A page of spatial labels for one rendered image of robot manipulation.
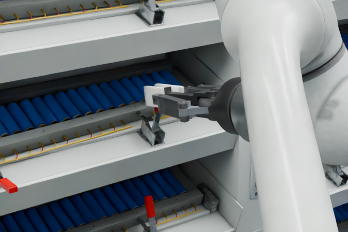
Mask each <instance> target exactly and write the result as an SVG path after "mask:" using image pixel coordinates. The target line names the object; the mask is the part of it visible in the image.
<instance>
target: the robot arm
mask: <svg viewBox="0 0 348 232"><path fill-rule="evenodd" d="M215 4H216V8H217V12H218V15H219V20H220V25H221V34H222V39H223V43H224V45H225V48H226V49H227V51H228V53H229V54H230V56H231V57H232V58H233V59H234V60H235V61H236V62H237V63H238V64H239V65H240V77H235V78H232V79H229V80H228V81H226V82H225V83H224V84H223V85H203V84H200V85H198V87H197V88H196V87H192V86H188V87H186V88H185V89H184V87H183V86H178V85H169V84H160V83H157V84H155V85H154V86H144V87H143V88H144V96H145V101H146V105H147V106H151V107H158V112H159V113H162V114H165V115H168V116H171V117H174V118H177V119H179V120H180V122H183V123H185V122H188V121H189V120H190V119H192V115H196V116H197V117H200V118H207V119H209V120H210V121H217V122H218V124H219V125H220V127H221V128H222V129H223V130H225V131H226V132H228V133H230V134H234V135H240V136H241V137H242V138H243V139H244V140H245V141H247V142H250V146H251V153H252V160H253V167H254V173H255V181H256V187H257V194H258V201H259V208H260V215H261V219H262V226H263V232H338V228H337V223H336V219H335V215H334V211H333V208H332V203H331V199H330V195H329V191H328V187H327V182H326V178H325V174H324V170H323V165H322V164H328V165H347V166H348V51H347V49H346V47H345V45H344V43H343V41H342V38H341V35H340V31H339V28H338V22H337V16H336V13H335V10H334V7H333V4H332V1H331V0H215Z"/></svg>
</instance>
